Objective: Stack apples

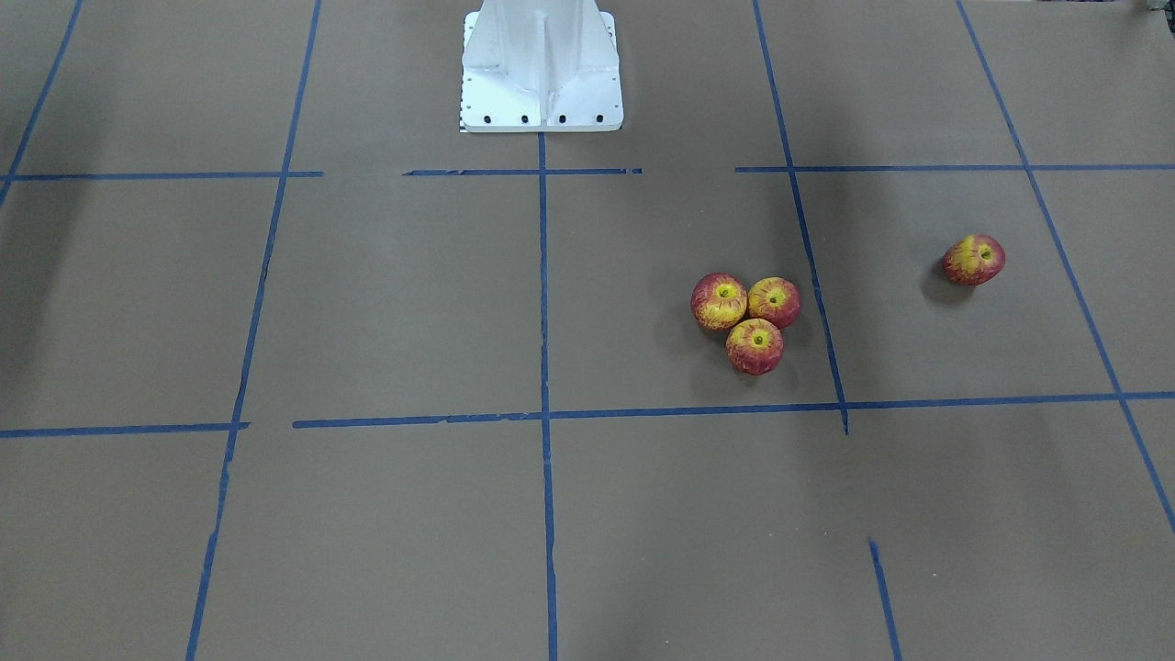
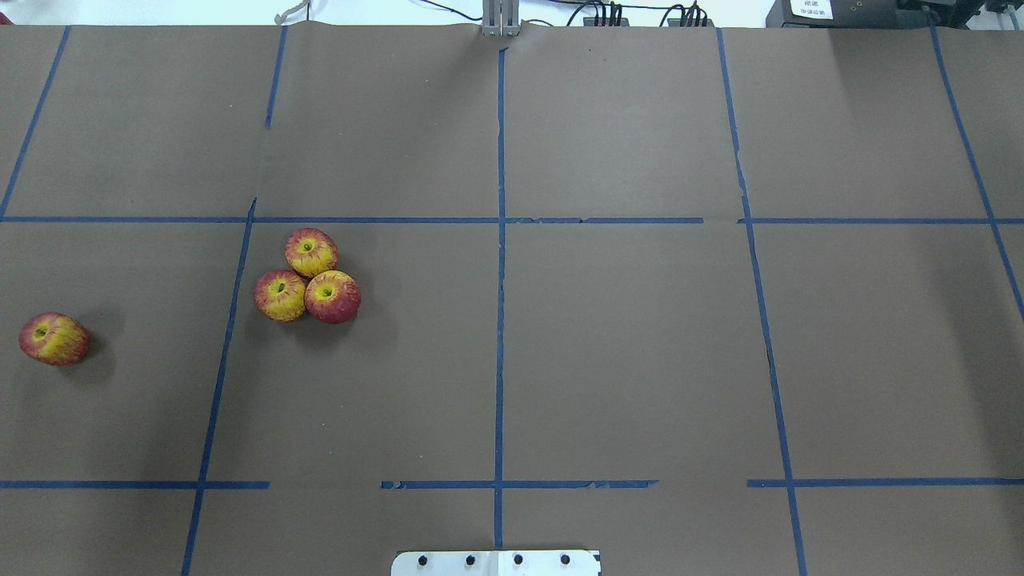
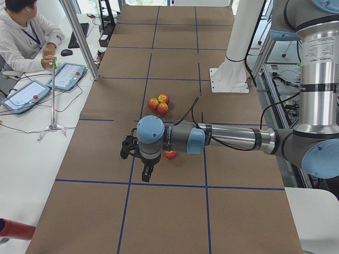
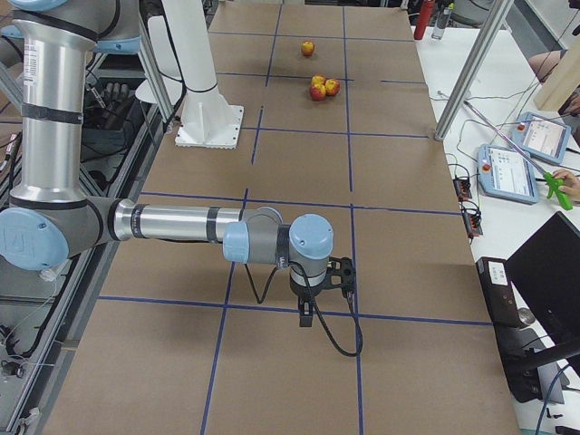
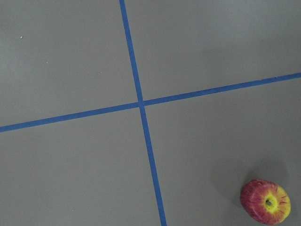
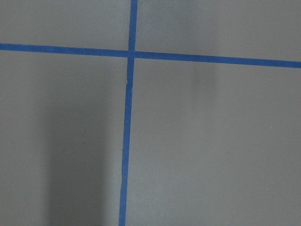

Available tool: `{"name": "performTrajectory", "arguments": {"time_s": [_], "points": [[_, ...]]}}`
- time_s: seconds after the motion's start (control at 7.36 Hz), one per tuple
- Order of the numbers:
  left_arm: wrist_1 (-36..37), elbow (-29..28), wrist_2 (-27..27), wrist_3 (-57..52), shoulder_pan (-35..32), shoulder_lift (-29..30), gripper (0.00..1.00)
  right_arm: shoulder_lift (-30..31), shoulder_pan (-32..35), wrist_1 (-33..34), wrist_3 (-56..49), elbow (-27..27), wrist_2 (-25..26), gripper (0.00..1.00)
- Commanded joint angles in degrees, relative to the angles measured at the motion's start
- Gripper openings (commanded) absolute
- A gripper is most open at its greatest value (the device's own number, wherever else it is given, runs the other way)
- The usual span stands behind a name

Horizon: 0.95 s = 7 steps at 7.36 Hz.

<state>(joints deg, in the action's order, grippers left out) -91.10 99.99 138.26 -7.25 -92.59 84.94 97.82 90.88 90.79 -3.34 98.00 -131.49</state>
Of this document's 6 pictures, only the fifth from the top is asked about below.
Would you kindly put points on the red yellow apple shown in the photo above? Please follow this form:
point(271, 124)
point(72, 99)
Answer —
point(265, 201)

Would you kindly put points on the blue tape line lengthwise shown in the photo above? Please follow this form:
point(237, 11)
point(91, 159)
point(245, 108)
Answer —
point(143, 115)

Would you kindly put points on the blue tape line crosswise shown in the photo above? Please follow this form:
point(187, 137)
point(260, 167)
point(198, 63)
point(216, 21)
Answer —
point(155, 101)

